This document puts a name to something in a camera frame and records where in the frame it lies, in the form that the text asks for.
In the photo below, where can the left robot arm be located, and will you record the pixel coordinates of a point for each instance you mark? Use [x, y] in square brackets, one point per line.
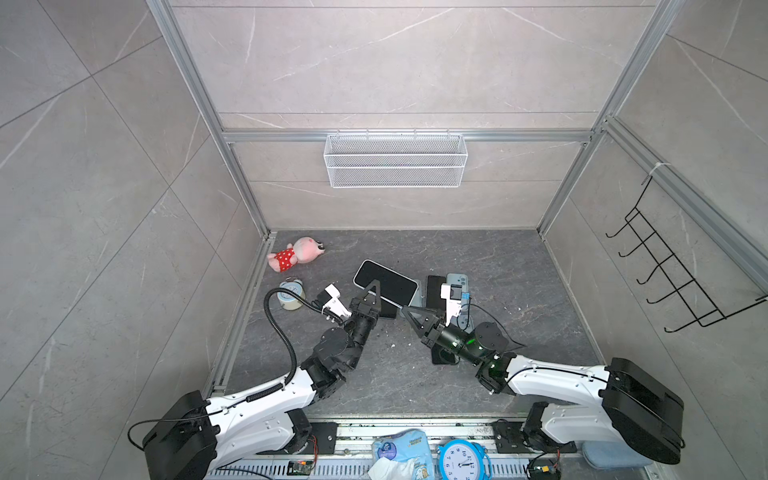
[198, 435]

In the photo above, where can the black wire hook rack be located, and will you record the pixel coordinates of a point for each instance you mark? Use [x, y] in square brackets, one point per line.
[683, 284]

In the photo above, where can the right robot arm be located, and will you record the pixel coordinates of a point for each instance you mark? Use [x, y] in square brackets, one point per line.
[618, 403]

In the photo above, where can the blue alarm clock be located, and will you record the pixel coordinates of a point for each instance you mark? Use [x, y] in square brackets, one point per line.
[464, 460]

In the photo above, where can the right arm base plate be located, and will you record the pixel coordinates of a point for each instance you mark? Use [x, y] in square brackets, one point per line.
[518, 437]

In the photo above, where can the blue tissue pack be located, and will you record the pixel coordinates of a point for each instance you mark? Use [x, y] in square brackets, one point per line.
[405, 455]

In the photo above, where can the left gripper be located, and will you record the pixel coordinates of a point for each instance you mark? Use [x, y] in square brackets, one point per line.
[368, 315]

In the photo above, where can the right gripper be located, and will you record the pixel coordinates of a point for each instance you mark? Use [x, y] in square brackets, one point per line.
[434, 333]

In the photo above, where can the small cream alarm clock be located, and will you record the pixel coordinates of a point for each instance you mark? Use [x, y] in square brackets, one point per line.
[289, 302]

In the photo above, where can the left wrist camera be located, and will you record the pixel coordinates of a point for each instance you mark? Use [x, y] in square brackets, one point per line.
[332, 306]

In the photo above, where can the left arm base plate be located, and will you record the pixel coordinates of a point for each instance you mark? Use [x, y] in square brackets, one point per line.
[319, 437]

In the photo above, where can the pink plush toy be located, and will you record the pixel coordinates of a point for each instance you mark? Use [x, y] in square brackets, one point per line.
[302, 251]

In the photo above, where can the white wire mesh basket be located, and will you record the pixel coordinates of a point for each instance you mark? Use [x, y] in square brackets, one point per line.
[403, 160]

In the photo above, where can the light case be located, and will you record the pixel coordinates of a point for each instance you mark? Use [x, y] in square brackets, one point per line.
[458, 282]
[418, 299]

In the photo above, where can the phone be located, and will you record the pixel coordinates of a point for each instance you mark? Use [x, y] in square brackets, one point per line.
[440, 357]
[388, 311]
[433, 298]
[396, 288]

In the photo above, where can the grey blue pouch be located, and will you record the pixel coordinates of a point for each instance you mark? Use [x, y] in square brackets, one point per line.
[612, 456]

